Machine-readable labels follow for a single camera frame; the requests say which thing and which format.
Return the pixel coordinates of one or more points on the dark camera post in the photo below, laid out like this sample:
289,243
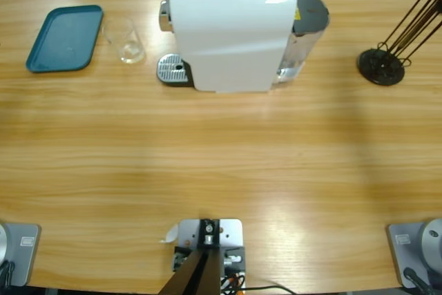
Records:
200,274

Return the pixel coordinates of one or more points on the teal plastic tray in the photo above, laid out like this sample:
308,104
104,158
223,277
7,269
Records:
62,39

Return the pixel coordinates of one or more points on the clear drinking glass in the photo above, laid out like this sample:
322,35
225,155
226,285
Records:
133,56

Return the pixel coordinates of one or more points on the white capsule coffee machine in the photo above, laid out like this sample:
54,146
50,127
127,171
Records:
228,43

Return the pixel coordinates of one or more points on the white paper tag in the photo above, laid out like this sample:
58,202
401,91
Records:
171,234

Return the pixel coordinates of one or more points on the clear water tank grey lid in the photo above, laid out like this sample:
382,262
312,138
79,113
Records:
310,11

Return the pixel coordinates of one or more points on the black capsule holder with rods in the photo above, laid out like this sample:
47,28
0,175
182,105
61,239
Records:
373,67

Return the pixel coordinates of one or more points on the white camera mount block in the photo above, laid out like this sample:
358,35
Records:
231,233

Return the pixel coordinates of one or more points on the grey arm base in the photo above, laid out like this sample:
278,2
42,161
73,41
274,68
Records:
24,257
400,250

